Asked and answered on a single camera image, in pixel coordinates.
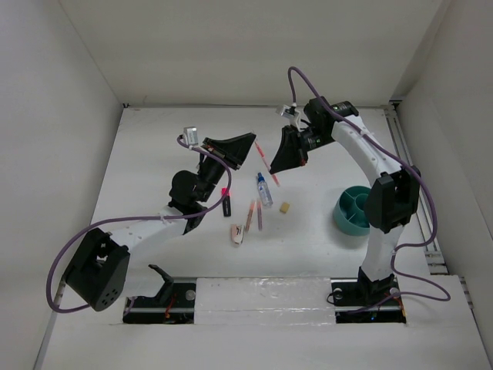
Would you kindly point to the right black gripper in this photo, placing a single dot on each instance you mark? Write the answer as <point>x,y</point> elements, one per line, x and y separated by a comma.
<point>293,152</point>

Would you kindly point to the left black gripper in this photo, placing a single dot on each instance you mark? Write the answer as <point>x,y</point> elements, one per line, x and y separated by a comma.
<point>233,151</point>

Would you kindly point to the red white pen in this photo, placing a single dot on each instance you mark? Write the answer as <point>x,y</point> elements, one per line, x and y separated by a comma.
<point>265,162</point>

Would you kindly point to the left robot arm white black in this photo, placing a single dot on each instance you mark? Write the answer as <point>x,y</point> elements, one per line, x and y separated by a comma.
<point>98,270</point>

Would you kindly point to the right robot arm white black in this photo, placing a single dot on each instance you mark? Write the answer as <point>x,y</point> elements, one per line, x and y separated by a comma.
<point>387,207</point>

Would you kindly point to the small clear spray bottle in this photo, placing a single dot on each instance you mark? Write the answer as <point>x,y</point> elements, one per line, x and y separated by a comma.
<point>264,192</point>

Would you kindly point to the pink capped black highlighter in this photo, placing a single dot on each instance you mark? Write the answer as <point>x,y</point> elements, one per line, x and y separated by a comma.
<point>226,203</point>

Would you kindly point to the tan eraser block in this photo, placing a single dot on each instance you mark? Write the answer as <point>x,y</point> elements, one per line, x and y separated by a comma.
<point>284,207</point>

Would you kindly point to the orange pen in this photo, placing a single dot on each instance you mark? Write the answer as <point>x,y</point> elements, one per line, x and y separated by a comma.
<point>252,208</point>

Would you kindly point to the pink purple pen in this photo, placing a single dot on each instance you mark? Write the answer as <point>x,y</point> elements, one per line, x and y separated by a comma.
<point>259,215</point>

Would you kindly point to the pink mini stapler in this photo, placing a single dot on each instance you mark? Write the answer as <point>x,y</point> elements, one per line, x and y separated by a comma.
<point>237,234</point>

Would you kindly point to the teal round compartment organizer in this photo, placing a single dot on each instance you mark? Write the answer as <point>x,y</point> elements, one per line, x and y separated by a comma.
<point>349,213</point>

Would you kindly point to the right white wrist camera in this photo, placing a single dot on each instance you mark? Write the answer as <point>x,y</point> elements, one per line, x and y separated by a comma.
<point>291,113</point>

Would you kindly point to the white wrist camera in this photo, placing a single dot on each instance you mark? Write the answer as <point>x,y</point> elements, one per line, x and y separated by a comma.
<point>190,136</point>
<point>291,113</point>

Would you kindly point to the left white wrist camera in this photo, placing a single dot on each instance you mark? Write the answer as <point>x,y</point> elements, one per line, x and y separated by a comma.
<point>190,136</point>

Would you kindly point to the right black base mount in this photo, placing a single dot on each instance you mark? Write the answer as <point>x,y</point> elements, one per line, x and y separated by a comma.
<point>354,303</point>

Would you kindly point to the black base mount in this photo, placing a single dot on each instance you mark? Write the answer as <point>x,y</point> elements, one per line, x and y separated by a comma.
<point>354,303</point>
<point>172,304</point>

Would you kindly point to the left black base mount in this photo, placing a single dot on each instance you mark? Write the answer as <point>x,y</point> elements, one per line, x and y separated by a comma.
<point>172,304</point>

